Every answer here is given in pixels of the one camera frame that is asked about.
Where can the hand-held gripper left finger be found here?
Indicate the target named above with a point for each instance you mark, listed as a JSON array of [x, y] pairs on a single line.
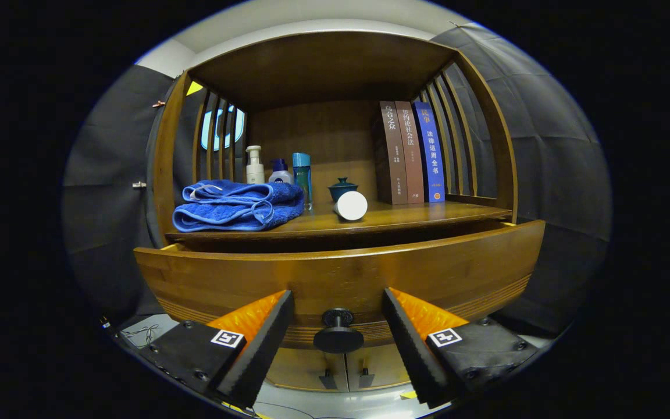
[[259, 355]]

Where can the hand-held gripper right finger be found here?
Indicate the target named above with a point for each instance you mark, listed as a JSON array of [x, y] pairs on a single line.
[[413, 349]]

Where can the wooden drawer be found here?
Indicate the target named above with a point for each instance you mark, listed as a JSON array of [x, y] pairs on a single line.
[[341, 273]]

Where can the white green tube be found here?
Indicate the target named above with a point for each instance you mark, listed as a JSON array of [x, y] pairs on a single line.
[[351, 205]]

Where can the wooden cabinet door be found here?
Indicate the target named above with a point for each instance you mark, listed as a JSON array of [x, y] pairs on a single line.
[[300, 366], [384, 364]]

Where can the wooden countertop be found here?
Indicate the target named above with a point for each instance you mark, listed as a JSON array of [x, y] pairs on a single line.
[[416, 212]]

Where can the wooden cabinet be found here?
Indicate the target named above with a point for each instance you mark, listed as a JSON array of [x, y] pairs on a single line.
[[323, 64]]

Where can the small yellow tape piece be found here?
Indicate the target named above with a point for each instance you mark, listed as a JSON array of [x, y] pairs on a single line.
[[408, 394]]

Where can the yellow black striped floor tape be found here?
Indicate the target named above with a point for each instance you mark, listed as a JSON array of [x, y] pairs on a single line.
[[230, 406]]

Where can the blue folded towel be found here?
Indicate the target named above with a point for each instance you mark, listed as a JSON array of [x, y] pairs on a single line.
[[236, 203]]

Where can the dark blue lidded bowl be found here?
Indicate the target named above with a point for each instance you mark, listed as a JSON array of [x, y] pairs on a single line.
[[342, 189]]

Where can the white lotion bottle blue cap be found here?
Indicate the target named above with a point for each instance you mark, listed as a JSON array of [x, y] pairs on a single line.
[[280, 174]]

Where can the white pump bottle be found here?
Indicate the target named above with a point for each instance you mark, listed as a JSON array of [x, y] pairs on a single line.
[[255, 171]]

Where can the clear bottle blue cap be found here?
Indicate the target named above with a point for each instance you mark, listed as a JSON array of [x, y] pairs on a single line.
[[302, 174]]

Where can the reddish brown book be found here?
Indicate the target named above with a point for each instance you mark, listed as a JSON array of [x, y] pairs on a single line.
[[410, 157]]

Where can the blue book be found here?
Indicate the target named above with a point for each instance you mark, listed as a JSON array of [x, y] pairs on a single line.
[[431, 157]]

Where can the dark brown book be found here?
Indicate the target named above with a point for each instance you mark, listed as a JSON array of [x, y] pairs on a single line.
[[393, 157]]

